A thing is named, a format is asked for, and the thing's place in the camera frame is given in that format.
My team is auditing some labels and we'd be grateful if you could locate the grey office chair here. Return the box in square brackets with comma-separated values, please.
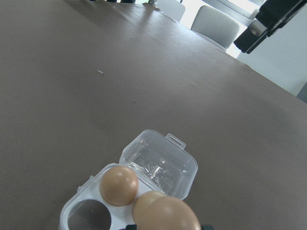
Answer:
[191, 5, 240, 49]

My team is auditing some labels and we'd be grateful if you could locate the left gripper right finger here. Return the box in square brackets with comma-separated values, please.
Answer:
[201, 224, 214, 230]

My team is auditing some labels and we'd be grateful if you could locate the brown egg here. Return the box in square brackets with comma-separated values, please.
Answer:
[132, 191, 167, 226]
[99, 166, 139, 207]
[136, 196, 201, 230]

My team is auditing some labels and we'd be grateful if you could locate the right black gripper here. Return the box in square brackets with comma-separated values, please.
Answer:
[234, 0, 307, 54]

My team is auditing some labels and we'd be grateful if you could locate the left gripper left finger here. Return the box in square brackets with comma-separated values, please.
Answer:
[126, 224, 137, 230]

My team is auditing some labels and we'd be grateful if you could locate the clear plastic egg box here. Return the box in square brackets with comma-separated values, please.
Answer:
[58, 129, 198, 230]

